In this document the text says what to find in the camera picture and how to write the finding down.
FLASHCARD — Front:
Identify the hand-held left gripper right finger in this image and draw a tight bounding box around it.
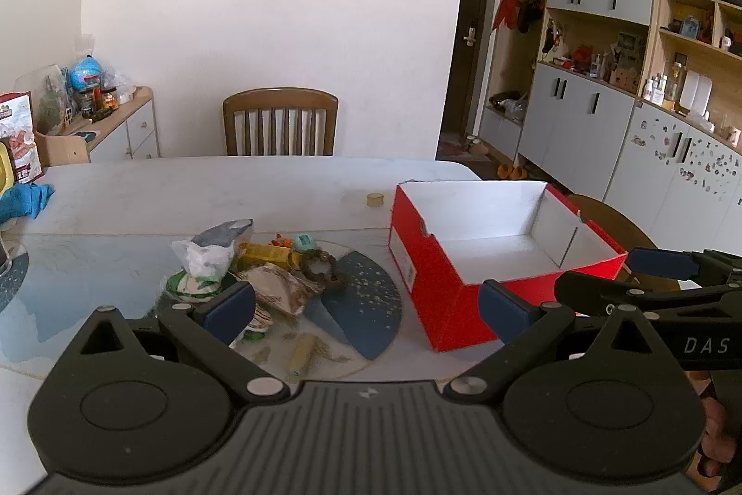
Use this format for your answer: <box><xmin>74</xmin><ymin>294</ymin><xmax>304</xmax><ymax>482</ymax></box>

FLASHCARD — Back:
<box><xmin>443</xmin><ymin>279</ymin><xmax>674</xmax><ymax>406</ymax></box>

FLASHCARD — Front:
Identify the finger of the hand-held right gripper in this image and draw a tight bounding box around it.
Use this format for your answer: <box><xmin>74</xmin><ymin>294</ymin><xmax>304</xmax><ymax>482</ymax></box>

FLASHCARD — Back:
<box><xmin>553</xmin><ymin>270</ymin><xmax>742</xmax><ymax>321</ymax></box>
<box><xmin>626</xmin><ymin>247</ymin><xmax>742</xmax><ymax>292</ymax></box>

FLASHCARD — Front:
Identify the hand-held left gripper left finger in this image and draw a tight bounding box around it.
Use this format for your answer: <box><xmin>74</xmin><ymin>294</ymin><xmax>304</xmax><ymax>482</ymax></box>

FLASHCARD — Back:
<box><xmin>74</xmin><ymin>282</ymin><xmax>292</xmax><ymax>407</ymax></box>

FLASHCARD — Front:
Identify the green plush doll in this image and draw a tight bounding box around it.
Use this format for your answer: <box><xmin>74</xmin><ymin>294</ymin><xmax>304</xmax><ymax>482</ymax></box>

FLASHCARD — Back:
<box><xmin>165</xmin><ymin>269</ymin><xmax>224</xmax><ymax>303</ymax></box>

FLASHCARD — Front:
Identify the red cardboard box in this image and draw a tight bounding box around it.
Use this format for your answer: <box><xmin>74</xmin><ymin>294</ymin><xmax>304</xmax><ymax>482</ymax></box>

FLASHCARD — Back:
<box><xmin>387</xmin><ymin>180</ymin><xmax>630</xmax><ymax>354</ymax></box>

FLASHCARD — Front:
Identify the golden foil bag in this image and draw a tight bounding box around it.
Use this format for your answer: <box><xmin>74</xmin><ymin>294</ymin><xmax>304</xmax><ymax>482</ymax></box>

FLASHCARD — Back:
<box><xmin>237</xmin><ymin>263</ymin><xmax>326</xmax><ymax>319</ymax></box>

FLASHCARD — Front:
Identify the grey white packet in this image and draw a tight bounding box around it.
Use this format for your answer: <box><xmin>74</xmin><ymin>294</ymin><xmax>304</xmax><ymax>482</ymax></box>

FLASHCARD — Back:
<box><xmin>170</xmin><ymin>218</ymin><xmax>255</xmax><ymax>280</ymax></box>

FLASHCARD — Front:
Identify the small yellow box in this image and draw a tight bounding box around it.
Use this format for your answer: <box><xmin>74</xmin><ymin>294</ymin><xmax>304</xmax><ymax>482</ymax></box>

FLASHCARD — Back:
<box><xmin>237</xmin><ymin>241</ymin><xmax>294</xmax><ymax>272</ymax></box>

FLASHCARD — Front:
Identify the brown fuzzy toy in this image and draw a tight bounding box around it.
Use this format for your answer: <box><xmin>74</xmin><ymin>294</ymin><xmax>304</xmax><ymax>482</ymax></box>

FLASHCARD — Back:
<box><xmin>298</xmin><ymin>248</ymin><xmax>349</xmax><ymax>293</ymax></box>

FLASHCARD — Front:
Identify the person's right hand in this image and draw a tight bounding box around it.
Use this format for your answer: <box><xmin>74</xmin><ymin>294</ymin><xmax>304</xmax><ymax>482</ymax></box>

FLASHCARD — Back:
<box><xmin>700</xmin><ymin>395</ymin><xmax>742</xmax><ymax>480</ymax></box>

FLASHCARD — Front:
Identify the wooden round-back chair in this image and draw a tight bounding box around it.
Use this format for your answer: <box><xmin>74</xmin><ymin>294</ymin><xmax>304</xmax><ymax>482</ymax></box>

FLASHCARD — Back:
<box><xmin>565</xmin><ymin>193</ymin><xmax>682</xmax><ymax>293</ymax></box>

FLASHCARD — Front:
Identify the pink floor rug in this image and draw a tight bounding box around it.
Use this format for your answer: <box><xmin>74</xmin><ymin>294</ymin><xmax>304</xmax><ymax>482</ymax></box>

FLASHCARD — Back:
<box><xmin>437</xmin><ymin>138</ymin><xmax>493</xmax><ymax>163</ymax></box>

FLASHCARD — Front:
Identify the white box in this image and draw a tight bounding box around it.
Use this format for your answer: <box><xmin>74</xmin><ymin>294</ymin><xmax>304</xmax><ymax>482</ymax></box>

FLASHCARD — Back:
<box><xmin>679</xmin><ymin>71</ymin><xmax>714</xmax><ymax>116</ymax></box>

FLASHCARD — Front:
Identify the glass jar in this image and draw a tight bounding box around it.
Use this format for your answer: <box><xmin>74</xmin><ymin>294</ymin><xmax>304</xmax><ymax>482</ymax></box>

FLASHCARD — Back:
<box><xmin>666</xmin><ymin>54</ymin><xmax>688</xmax><ymax>103</ymax></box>

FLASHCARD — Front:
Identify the dark bag in niche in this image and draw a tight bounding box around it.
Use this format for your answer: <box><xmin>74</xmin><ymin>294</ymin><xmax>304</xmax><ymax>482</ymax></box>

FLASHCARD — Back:
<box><xmin>488</xmin><ymin>90</ymin><xmax>530</xmax><ymax>123</ymax></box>

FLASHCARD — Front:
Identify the wooden slatted chair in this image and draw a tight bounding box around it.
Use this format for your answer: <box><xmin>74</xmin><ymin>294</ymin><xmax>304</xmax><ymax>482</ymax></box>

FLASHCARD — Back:
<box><xmin>223</xmin><ymin>88</ymin><xmax>340</xmax><ymax>158</ymax></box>

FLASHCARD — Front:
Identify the blue cloth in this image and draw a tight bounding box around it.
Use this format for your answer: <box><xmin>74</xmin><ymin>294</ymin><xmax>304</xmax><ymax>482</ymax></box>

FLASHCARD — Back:
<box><xmin>0</xmin><ymin>183</ymin><xmax>57</xmax><ymax>225</ymax></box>

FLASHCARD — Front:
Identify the yellow object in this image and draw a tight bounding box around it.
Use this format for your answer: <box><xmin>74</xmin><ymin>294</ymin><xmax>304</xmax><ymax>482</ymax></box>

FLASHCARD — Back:
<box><xmin>0</xmin><ymin>141</ymin><xmax>15</xmax><ymax>194</ymax></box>

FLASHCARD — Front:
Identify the red snack bag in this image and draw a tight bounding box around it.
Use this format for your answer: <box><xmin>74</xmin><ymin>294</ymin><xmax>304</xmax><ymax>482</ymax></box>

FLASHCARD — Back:
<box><xmin>0</xmin><ymin>90</ymin><xmax>44</xmax><ymax>184</ymax></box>

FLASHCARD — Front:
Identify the clear plastic bag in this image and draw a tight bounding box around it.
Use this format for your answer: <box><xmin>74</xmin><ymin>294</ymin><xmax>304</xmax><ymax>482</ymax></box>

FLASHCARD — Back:
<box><xmin>14</xmin><ymin>64</ymin><xmax>73</xmax><ymax>136</ymax></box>

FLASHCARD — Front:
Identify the black hanging bag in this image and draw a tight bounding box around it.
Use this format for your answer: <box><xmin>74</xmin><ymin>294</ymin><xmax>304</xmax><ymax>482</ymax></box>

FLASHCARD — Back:
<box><xmin>518</xmin><ymin>0</ymin><xmax>546</xmax><ymax>35</ymax></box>

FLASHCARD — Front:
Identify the red orange hanging bag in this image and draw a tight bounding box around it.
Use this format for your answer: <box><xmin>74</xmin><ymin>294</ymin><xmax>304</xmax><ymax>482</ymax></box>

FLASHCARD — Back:
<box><xmin>493</xmin><ymin>0</ymin><xmax>519</xmax><ymax>32</ymax></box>

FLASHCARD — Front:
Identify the dark brown door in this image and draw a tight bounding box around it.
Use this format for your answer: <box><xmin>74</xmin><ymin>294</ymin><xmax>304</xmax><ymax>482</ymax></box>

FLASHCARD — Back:
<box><xmin>441</xmin><ymin>0</ymin><xmax>506</xmax><ymax>148</ymax></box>

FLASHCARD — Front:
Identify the white wall cabinet unit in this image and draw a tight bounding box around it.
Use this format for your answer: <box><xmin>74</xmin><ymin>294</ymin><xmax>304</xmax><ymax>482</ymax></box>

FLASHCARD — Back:
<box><xmin>478</xmin><ymin>0</ymin><xmax>742</xmax><ymax>235</ymax></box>

